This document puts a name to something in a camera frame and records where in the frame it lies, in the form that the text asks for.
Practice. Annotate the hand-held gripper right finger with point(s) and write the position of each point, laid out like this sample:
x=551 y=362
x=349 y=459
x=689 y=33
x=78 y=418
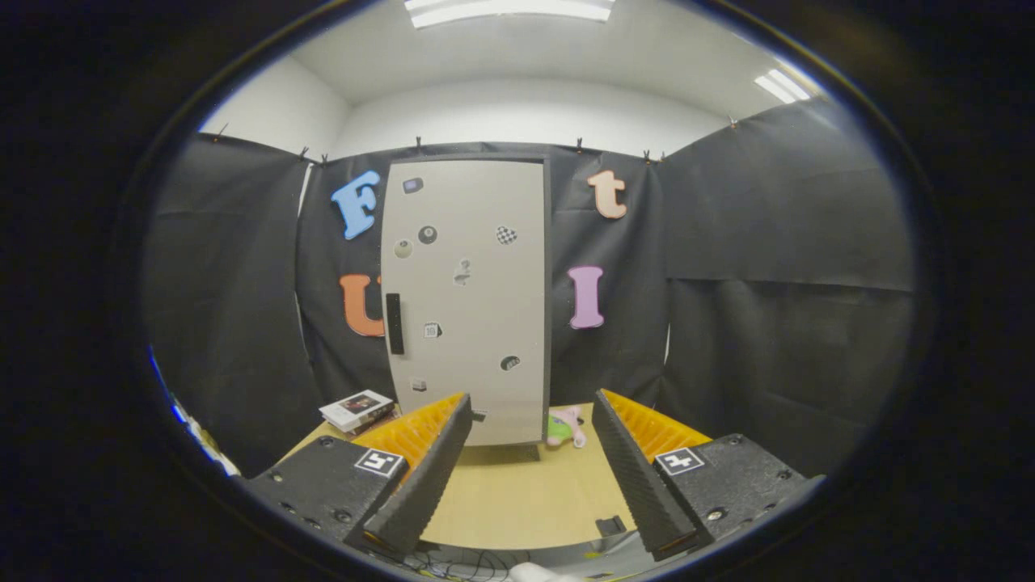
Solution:
x=635 y=477

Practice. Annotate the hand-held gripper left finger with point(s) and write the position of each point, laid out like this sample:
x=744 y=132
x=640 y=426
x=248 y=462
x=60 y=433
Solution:
x=428 y=481

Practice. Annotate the dark grey shoe cabinet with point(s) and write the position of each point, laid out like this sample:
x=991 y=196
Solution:
x=548 y=283

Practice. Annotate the small black block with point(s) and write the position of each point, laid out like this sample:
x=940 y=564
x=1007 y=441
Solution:
x=610 y=525

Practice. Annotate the pink and green plush toy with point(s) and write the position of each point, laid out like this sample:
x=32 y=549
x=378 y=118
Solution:
x=562 y=427

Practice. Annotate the brown book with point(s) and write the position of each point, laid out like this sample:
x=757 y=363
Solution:
x=380 y=423

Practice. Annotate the black backdrop cloth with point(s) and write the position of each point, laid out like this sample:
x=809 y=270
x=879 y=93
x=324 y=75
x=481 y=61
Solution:
x=768 y=242

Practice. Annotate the cluttered white side table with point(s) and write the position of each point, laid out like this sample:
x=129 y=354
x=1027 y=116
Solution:
x=217 y=453

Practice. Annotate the small ceiling light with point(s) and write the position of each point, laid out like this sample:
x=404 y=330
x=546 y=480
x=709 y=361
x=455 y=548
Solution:
x=780 y=86

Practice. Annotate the long ceiling light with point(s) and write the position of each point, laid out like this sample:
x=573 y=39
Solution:
x=509 y=10

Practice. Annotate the white book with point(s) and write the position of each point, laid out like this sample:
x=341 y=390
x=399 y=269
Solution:
x=352 y=408

